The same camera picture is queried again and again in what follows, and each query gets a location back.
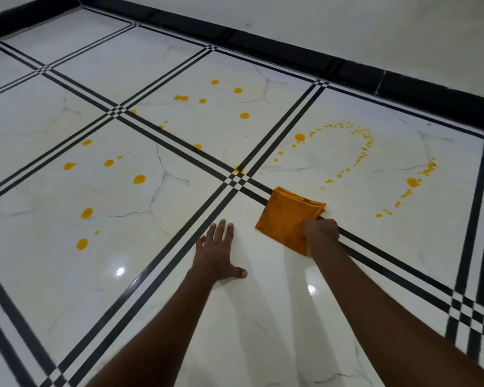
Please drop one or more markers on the person's left forearm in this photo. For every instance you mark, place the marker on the person's left forearm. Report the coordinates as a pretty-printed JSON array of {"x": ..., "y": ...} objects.
[{"x": 161, "y": 338}]

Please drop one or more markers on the black skirting board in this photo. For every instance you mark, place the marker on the black skirting board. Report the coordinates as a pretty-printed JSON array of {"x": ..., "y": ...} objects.
[{"x": 347, "y": 72}]

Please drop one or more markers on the orange cleaning cloth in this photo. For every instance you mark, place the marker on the orange cleaning cloth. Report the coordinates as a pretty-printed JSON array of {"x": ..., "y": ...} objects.
[{"x": 282, "y": 217}]

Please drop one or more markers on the person's right forearm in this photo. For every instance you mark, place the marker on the person's right forearm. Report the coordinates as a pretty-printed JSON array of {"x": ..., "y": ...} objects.
[{"x": 387, "y": 330}]

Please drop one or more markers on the yellow spill drops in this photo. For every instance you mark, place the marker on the yellow spill drops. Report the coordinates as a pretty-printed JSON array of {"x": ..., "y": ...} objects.
[{"x": 139, "y": 179}]

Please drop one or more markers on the person's left hand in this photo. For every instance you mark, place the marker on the person's left hand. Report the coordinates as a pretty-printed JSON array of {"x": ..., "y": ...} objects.
[{"x": 215, "y": 255}]

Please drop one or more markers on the person's right hand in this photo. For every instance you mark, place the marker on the person's right hand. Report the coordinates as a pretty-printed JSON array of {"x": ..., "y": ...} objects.
[{"x": 320, "y": 233}]

